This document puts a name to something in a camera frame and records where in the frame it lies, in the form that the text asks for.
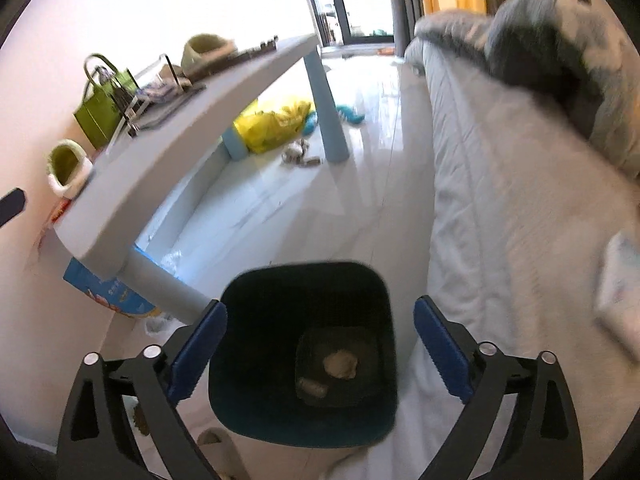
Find red printed packet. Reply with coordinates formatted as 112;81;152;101
47;200;71;226

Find blue printed box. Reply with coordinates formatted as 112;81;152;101
62;256;161;320

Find grey blue fleece blanket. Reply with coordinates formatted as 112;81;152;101
415;0;640;181

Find bundle of printed packets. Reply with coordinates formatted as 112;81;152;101
135;82;186;103

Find grey plush keychain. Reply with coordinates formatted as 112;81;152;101
281;141;323;168

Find green paper bag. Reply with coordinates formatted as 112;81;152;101
74;53;138;150

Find light blue low table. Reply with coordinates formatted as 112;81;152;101
52;35;349;324

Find grey floor slipper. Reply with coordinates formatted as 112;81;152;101
196;427;251;480

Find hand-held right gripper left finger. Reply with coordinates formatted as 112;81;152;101
56;299;228;480

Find small beige paper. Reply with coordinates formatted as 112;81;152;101
298;376;328;398

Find large beige paper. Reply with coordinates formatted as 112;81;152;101
322;350;360;380

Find dark brown sticks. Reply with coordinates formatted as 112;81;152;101
227;36;278;63

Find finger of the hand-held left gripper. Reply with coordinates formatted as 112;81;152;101
0;187;26;228

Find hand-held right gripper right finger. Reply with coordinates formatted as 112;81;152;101
413;295;585;480

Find green plush slipper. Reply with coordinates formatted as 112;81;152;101
46;140;94;198
181;34;238;78

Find dark teal trash bin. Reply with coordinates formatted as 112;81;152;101
207;261;399;448

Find yellow plastic bag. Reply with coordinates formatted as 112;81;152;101
234;100;313;155

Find teal toy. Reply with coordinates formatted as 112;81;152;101
300;105;366;137

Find grey curtain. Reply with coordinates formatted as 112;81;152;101
387;0;426;56

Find white quilted bed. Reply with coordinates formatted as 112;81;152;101
402;35;640;480

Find black framed glass door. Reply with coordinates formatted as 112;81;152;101
298;0;396;48

